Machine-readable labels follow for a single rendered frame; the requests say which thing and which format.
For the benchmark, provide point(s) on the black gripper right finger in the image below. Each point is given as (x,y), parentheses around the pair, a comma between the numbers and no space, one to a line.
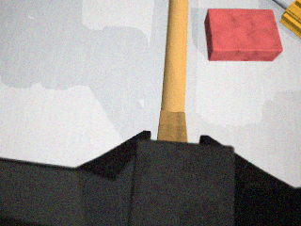
(261,199)

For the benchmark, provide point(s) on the long tan scraper with black blade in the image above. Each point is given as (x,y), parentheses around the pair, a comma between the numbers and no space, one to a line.
(176,183)

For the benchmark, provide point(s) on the red rectangular block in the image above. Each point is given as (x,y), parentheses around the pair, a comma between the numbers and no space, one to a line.
(242,35)

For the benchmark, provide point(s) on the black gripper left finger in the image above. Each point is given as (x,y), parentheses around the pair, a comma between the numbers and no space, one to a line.
(96,193)

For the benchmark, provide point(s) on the yellow-handled screwdriver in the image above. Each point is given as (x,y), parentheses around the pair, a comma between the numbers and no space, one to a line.
(291,16)

